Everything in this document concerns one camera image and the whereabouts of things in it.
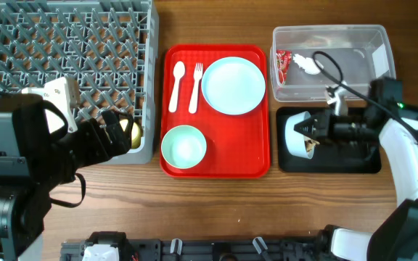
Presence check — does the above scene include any yellow plastic cup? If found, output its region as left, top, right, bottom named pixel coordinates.
left=120, top=119, right=143, bottom=149

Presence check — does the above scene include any black plastic tray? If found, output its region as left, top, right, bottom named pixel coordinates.
left=276, top=107, right=382, bottom=174

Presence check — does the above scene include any clear plastic bin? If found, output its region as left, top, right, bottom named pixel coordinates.
left=270, top=25, right=396, bottom=102

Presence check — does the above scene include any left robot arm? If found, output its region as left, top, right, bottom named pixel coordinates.
left=0, top=94, right=134, bottom=260

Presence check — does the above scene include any green plastic bowl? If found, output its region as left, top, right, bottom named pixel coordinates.
left=160, top=125, right=207, bottom=170

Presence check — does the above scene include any large light blue plate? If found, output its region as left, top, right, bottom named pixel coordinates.
left=201, top=57, right=266, bottom=115

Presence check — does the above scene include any red plastic tray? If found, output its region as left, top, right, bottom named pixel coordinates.
left=160, top=44, right=271, bottom=178

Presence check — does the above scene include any white tissue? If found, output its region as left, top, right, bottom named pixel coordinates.
left=292, top=54, right=324, bottom=75

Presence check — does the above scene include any grey dishwasher rack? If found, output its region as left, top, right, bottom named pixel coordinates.
left=0, top=0, right=159, bottom=165

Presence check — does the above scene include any light blue bowl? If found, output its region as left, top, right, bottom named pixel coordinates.
left=284, top=111, right=315, bottom=160

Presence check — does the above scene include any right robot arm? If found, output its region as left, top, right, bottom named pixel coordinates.
left=285, top=78, right=418, bottom=260

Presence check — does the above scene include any red snack wrapper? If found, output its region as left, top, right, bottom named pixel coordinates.
left=276, top=50, right=292, bottom=85

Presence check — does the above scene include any white plastic fork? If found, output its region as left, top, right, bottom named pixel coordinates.
left=189, top=62, right=203, bottom=114

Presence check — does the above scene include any food scraps and rice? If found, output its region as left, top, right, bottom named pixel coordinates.
left=305, top=137, right=319, bottom=153

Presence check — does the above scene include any white plastic spoon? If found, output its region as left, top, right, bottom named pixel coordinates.
left=168, top=61, right=185, bottom=112

